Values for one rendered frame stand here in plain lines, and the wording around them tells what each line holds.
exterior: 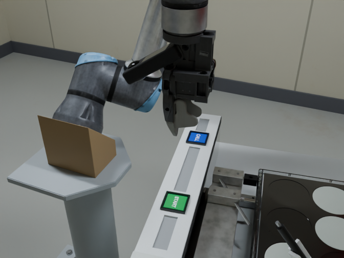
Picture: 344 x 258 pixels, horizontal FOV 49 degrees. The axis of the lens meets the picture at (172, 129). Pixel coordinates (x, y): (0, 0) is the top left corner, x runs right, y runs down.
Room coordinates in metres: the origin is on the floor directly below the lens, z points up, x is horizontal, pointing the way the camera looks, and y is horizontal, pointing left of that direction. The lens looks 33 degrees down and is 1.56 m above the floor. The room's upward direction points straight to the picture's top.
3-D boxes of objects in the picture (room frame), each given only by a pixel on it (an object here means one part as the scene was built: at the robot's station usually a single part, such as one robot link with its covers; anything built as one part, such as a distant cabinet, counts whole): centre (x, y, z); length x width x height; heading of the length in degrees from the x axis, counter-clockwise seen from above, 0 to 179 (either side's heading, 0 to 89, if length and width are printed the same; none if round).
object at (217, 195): (0.71, -0.13, 0.89); 0.08 x 0.03 x 0.03; 76
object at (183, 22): (0.62, -0.02, 1.38); 0.08 x 0.08 x 0.05
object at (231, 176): (0.79, -0.15, 0.89); 0.08 x 0.03 x 0.03; 76
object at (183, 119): (0.60, -0.02, 1.19); 0.06 x 0.03 x 0.09; 76
